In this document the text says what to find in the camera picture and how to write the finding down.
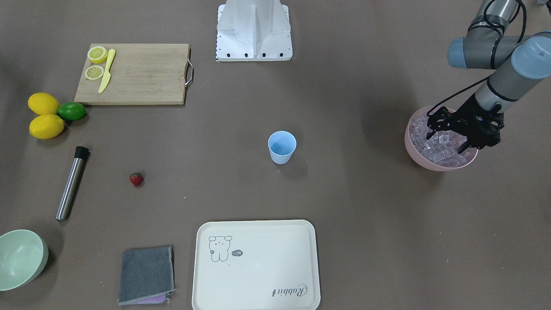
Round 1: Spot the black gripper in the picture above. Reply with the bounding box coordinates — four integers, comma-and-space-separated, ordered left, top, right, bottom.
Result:
426, 94, 504, 154

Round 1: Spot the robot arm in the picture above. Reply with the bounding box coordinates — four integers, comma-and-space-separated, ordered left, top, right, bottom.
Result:
426, 0, 551, 153

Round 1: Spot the pink bowl of ice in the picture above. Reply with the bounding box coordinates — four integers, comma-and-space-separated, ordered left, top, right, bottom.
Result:
405, 107, 478, 171

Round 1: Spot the light blue plastic cup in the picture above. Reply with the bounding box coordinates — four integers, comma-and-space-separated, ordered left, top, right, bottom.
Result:
267, 131, 297, 164

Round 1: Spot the cream rabbit tray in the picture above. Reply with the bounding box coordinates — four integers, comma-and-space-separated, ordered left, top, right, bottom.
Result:
192, 219, 321, 310

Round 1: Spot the red strawberry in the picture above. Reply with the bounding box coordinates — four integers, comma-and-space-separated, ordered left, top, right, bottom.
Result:
129, 172, 144, 187

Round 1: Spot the wooden cutting board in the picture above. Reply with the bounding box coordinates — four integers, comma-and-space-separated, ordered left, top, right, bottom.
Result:
74, 43, 193, 105

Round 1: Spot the grey folded cloth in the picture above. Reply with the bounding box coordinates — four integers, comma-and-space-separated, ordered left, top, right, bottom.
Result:
118, 245, 175, 306

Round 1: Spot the yellow plastic knife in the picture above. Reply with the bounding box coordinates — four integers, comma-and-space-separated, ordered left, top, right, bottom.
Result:
98, 49, 116, 93

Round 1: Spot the lemon slice upper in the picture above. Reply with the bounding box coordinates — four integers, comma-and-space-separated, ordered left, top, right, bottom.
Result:
87, 46, 108, 65

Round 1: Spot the lemon slice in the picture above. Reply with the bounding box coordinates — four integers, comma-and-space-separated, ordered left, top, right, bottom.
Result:
84, 65, 105, 81
87, 46, 108, 65

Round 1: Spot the lemon slice lower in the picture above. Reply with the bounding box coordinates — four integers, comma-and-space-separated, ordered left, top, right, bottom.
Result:
84, 65, 105, 81

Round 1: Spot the steel muddler black tip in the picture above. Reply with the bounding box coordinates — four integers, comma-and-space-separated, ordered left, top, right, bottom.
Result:
55, 146, 90, 222

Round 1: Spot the green lime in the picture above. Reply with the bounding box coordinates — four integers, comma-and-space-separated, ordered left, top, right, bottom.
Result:
57, 102, 87, 121

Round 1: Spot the yellow lemon lower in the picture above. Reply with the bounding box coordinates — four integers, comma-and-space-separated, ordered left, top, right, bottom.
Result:
29, 114, 65, 140

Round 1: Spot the yellow lemon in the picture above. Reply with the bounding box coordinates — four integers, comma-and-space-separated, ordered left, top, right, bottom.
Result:
29, 114, 65, 140
28, 92, 61, 115

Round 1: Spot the yellow lemon upper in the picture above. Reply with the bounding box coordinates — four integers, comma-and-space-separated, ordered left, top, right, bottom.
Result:
28, 92, 61, 115

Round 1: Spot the mint green bowl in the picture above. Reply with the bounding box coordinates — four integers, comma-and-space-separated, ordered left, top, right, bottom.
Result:
0, 229, 49, 291

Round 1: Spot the black camera cable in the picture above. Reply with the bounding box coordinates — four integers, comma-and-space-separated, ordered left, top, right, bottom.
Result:
425, 0, 528, 118

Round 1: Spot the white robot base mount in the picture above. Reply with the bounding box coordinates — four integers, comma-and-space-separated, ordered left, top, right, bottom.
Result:
215, 0, 293, 62

